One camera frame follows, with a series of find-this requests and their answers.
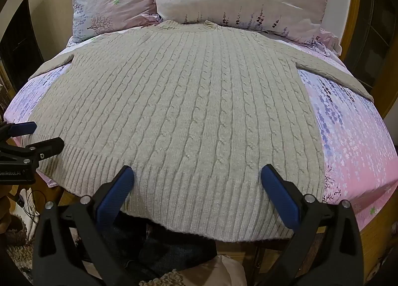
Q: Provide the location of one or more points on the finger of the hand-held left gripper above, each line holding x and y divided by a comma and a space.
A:
25, 128
46, 147

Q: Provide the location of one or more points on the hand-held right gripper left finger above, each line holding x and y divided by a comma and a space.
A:
116, 192

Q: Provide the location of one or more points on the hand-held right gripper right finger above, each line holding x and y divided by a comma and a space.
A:
279, 199

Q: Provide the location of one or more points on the woven basket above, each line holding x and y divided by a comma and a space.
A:
17, 231

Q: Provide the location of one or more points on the dark cloth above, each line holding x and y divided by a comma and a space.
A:
161, 248

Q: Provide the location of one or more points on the dark cabinet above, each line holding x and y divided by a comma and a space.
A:
21, 43

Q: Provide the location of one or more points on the shaggy beige rug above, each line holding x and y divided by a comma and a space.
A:
20, 265

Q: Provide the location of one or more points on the beige cloth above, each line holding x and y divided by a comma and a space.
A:
217, 270

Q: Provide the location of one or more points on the pink floral bed sheet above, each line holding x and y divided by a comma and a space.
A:
351, 136

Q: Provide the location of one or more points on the wooden bed frame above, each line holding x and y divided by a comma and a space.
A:
377, 242

